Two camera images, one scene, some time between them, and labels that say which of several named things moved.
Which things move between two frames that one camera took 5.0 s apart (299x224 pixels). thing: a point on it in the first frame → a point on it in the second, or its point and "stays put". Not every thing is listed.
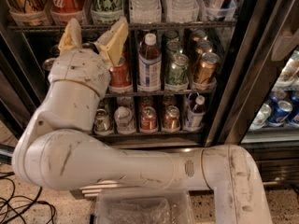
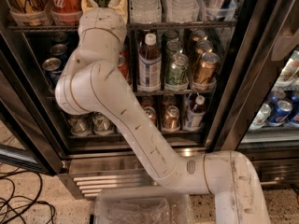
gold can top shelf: [27, 4] stays put
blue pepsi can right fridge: [279, 116] stays put
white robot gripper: [79, 68] → [103, 19]
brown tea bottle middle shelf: [149, 65] stays put
